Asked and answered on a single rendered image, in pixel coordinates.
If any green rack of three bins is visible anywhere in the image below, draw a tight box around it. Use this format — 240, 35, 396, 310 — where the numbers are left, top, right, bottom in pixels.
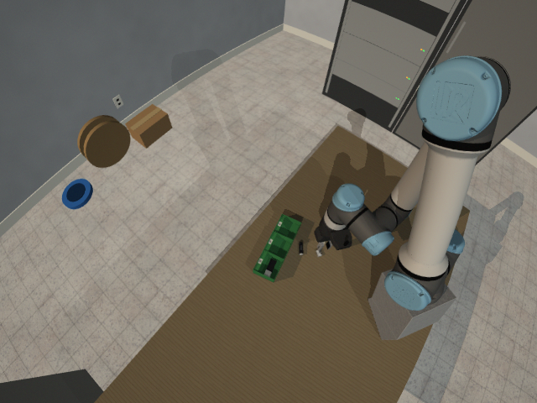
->
253, 214, 301, 282

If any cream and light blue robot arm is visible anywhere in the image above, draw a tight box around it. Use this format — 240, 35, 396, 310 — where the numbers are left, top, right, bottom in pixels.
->
327, 55, 511, 311

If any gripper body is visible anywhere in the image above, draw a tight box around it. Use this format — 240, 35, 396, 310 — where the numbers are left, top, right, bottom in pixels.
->
315, 209, 352, 250

